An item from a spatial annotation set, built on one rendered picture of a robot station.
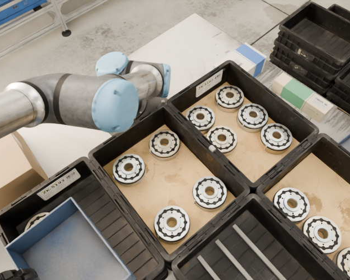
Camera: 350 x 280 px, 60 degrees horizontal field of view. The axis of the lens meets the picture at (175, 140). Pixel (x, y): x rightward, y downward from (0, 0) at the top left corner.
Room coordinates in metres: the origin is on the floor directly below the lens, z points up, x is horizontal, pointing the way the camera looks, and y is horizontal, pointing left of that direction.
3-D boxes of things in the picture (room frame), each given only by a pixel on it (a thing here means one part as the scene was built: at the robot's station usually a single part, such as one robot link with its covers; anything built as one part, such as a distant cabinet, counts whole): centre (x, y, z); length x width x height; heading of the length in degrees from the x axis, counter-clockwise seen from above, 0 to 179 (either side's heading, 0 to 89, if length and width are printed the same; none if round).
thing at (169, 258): (0.36, 0.03, 0.92); 0.40 x 0.30 x 0.02; 36
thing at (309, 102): (0.74, -0.52, 0.73); 0.24 x 0.06 x 0.06; 40
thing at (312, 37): (1.28, -0.85, 0.37); 0.40 x 0.30 x 0.45; 39
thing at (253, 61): (0.90, -0.29, 0.75); 0.20 x 0.12 x 0.09; 128
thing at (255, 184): (0.53, -0.21, 0.92); 0.40 x 0.30 x 0.02; 36
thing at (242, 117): (0.58, -0.27, 0.86); 0.10 x 0.10 x 0.01
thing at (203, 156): (0.36, 0.03, 0.87); 0.40 x 0.30 x 0.11; 36
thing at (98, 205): (0.18, 0.28, 0.87); 0.40 x 0.30 x 0.11; 36
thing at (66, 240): (0.10, 0.21, 1.11); 0.20 x 0.15 x 0.07; 39
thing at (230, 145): (0.49, -0.15, 0.86); 0.10 x 0.10 x 0.01
